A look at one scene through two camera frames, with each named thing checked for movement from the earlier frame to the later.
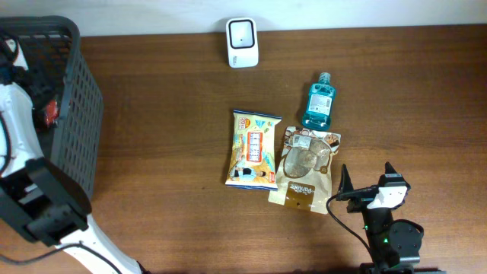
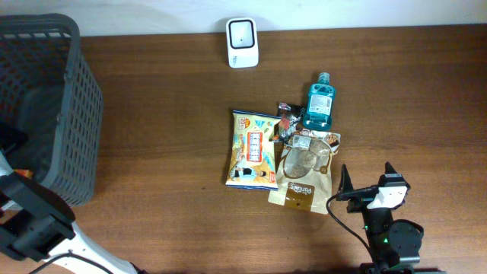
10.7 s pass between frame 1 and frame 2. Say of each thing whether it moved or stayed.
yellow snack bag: stayed
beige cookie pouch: stayed
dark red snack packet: moved
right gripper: stayed
